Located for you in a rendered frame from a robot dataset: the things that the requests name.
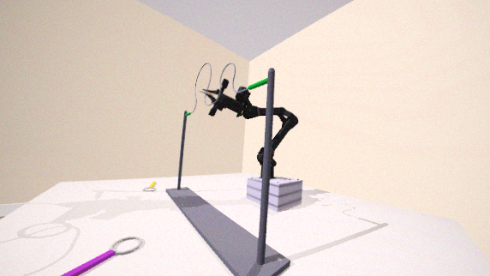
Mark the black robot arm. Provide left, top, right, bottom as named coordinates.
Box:
left=215, top=90, right=298, bottom=180

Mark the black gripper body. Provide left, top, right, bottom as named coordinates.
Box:
left=208, top=78, right=234, bottom=117

